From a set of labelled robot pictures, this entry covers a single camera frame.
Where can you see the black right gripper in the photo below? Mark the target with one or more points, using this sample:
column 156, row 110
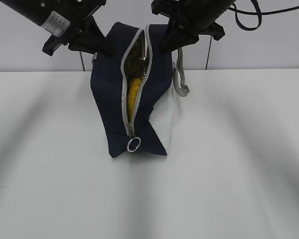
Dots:
column 188, row 19

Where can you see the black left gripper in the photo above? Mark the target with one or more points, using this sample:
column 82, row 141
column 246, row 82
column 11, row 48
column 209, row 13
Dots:
column 71, row 23

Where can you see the navy and white lunch bag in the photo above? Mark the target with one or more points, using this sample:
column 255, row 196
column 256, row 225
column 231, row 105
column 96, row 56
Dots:
column 136, row 54

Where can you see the yellow banana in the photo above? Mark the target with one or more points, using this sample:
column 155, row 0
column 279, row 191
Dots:
column 134, row 86

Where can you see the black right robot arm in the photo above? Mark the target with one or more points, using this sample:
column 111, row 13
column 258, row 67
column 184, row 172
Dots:
column 188, row 19

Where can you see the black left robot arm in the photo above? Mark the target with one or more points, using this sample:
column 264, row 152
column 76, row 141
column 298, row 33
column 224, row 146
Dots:
column 37, row 11

